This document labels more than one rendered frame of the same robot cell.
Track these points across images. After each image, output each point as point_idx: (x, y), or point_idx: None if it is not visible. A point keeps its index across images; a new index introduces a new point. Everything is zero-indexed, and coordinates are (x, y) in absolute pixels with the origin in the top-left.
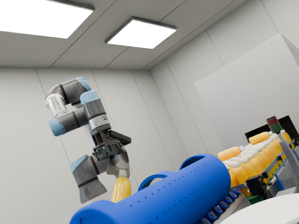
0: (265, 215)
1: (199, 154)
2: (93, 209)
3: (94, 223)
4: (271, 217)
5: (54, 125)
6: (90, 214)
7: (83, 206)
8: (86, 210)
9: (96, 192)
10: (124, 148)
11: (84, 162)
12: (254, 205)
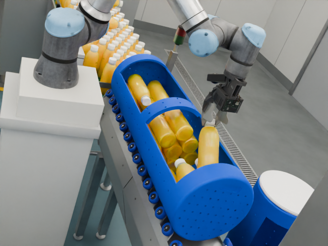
0: (297, 195)
1: (155, 57)
2: (243, 181)
3: (232, 191)
4: (304, 199)
5: (214, 48)
6: (237, 183)
7: (82, 106)
8: (236, 180)
9: (77, 78)
10: None
11: (82, 30)
12: (268, 174)
